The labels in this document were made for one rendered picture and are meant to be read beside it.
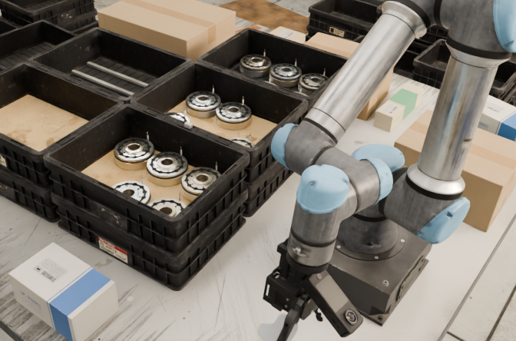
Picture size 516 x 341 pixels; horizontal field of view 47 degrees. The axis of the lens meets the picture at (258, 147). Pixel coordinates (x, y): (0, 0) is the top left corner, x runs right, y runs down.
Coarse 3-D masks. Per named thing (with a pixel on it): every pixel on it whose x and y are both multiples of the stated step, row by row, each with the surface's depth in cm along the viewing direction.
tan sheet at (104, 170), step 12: (108, 156) 156; (96, 168) 152; (108, 168) 152; (120, 168) 152; (144, 168) 153; (192, 168) 154; (108, 180) 148; (120, 180) 149; (132, 180) 149; (144, 180) 149; (156, 192) 146; (168, 192) 146; (180, 192) 146
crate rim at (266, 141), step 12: (180, 72) 174; (228, 72) 175; (156, 84) 168; (252, 84) 171; (264, 84) 170; (144, 96) 163; (288, 96) 166; (144, 108) 157; (300, 108) 161; (180, 120) 154; (288, 120) 156; (204, 132) 150; (240, 144) 146; (264, 144) 148; (252, 156) 145
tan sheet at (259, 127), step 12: (180, 108) 177; (192, 120) 172; (204, 120) 172; (252, 120) 173; (264, 120) 174; (216, 132) 168; (228, 132) 168; (240, 132) 168; (252, 132) 168; (264, 132) 169
